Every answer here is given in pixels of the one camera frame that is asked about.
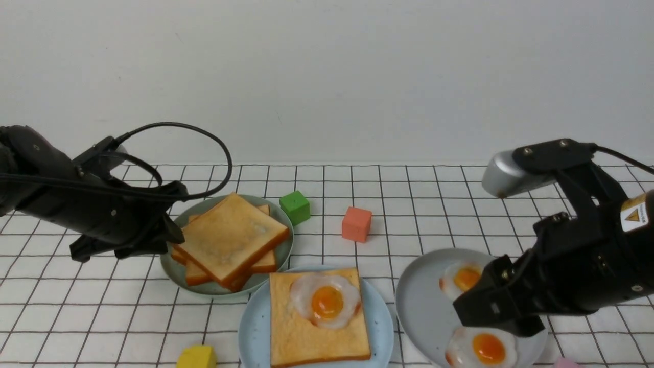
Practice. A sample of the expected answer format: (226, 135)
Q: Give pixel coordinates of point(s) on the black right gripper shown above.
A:
(601, 257)

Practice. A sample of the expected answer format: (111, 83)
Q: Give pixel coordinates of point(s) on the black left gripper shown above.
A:
(49, 186)

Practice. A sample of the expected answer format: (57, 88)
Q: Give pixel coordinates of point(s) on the toast slice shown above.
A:
(295, 341)
(266, 264)
(195, 276)
(229, 238)

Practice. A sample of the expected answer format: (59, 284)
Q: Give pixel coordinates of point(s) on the fried egg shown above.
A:
(459, 278)
(328, 301)
(481, 347)

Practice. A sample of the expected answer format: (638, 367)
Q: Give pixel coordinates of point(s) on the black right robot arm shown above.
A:
(599, 258)

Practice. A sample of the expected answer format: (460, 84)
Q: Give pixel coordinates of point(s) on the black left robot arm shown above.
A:
(23, 139)

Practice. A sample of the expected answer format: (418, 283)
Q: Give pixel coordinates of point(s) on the pink block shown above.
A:
(566, 363)

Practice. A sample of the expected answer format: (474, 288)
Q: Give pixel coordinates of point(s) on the grey plate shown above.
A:
(429, 318)

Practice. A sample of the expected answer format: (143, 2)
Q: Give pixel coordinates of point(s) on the yellow block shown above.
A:
(197, 356)

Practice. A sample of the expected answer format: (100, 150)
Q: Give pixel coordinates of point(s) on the light blue plate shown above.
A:
(254, 328)

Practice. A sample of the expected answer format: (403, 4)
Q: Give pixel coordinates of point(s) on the checkered tablecloth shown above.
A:
(108, 313)

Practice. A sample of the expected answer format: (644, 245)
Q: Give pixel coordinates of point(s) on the green cube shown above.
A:
(296, 206)

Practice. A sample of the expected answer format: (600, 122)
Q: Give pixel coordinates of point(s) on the salmon red cube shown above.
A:
(356, 224)

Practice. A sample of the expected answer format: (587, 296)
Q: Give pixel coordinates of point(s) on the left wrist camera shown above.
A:
(101, 158)

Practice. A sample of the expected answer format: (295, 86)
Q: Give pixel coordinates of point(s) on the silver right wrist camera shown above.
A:
(514, 172)

